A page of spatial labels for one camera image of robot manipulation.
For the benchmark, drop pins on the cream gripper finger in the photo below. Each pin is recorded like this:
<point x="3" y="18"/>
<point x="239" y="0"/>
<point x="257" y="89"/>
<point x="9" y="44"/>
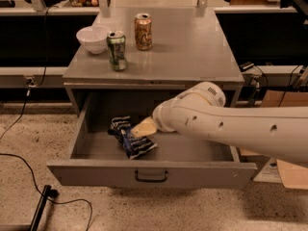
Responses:
<point x="144" y="128"/>

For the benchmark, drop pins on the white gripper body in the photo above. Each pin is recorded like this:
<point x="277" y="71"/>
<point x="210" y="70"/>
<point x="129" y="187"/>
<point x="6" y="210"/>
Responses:
<point x="159" y="119"/>

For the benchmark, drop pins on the blue chip bag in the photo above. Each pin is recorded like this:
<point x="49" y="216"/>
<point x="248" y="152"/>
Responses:
<point x="121" y="129"/>

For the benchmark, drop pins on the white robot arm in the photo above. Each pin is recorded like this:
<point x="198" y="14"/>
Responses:
<point x="199" y="112"/>

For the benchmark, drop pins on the open grey top drawer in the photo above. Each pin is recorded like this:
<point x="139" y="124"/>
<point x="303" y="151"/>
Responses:
<point x="96" y="158"/>

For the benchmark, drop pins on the grey cabinet with counter top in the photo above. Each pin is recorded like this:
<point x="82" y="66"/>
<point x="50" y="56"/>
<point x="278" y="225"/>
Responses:
<point x="188" y="47"/>

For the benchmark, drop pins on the green soda can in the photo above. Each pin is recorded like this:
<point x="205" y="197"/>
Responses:
<point x="116" y="48"/>

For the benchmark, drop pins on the small black device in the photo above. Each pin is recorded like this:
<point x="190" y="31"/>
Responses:
<point x="246" y="66"/>

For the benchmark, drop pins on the gold soda can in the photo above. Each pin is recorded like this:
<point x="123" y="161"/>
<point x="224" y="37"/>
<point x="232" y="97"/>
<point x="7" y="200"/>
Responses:
<point x="143" y="32"/>

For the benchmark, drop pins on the white bowl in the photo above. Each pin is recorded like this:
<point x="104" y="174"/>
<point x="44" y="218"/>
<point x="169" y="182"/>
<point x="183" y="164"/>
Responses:
<point x="93" y="38"/>

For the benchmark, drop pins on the white paper sheet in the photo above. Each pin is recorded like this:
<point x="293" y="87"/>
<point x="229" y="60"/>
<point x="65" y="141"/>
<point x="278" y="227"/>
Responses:
<point x="269" y="173"/>

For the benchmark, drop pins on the black metal stand base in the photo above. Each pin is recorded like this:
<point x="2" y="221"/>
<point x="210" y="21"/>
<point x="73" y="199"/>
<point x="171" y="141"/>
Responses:
<point x="48" y="193"/>

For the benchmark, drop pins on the black drawer handle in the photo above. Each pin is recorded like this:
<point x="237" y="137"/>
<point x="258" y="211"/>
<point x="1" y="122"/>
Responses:
<point x="143" y="177"/>

